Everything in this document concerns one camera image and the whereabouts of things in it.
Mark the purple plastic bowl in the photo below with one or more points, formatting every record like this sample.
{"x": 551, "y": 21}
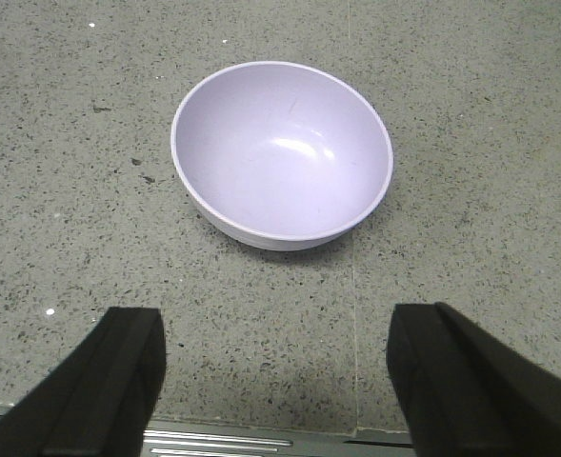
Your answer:
{"x": 280, "y": 156}

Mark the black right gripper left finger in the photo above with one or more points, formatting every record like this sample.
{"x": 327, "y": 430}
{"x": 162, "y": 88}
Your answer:
{"x": 99, "y": 400}

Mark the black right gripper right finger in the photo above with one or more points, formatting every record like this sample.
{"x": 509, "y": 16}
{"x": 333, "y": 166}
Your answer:
{"x": 464, "y": 393}

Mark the black drawer cabinet appliance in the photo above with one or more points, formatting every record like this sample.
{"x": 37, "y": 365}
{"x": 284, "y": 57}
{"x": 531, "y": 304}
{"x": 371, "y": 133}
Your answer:
{"x": 168, "y": 438}

